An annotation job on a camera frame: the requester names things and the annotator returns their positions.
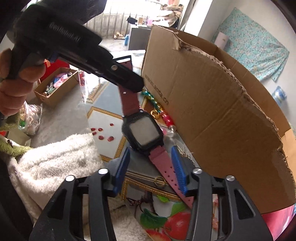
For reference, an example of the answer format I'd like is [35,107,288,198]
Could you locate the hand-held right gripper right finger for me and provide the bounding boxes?
[171,146,273,241]

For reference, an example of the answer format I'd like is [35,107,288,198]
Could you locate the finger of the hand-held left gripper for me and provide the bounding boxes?
[58,45,144,93]

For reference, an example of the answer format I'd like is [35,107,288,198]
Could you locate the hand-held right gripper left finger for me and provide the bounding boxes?
[29,147,131,241]

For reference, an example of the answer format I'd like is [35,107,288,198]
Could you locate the pink strap watch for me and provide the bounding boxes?
[112,56,194,209]

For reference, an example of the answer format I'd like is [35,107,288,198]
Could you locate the pink and clear bead bracelet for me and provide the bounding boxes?
[161,111,178,138]

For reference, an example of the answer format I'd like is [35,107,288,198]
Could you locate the large cardboard box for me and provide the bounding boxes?
[140,25,296,215]

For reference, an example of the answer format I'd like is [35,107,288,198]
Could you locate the person's left hand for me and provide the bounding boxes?
[0,49,45,116]

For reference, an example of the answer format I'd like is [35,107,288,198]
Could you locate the red paper bag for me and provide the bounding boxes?
[39,59,71,82]

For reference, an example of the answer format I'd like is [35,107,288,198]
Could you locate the dark cabinet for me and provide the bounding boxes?
[128,25,152,51]

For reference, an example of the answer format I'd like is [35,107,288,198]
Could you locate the metal railing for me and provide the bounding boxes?
[82,11,130,40]

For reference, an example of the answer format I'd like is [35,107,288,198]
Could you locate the small cardboard box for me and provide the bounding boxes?
[33,67,79,107]

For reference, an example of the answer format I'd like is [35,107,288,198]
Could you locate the white fluffy towel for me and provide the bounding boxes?
[7,133,141,241]

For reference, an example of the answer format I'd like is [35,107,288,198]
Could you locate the pile of clothes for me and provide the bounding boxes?
[157,0,185,28]

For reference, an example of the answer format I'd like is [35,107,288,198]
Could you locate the clear plastic bag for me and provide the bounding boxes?
[17,102,43,136]

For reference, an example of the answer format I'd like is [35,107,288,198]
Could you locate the rolled mat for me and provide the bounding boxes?
[214,31,228,47]

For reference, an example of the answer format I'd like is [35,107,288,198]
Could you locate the green fuzzy cloth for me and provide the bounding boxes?
[0,113,31,157]

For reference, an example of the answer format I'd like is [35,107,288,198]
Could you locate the blue water jug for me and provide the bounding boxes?
[272,86,287,105]

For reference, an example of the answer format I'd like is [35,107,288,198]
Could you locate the gold chain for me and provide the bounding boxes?
[177,146,193,161]

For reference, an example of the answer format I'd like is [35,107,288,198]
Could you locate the braided cord bracelet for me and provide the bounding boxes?
[127,194,153,214]

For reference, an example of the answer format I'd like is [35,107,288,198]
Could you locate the teal bead bracelet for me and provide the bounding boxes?
[141,91,164,112]

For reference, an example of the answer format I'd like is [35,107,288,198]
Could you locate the floral wall cloth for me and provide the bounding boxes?
[211,7,289,81]

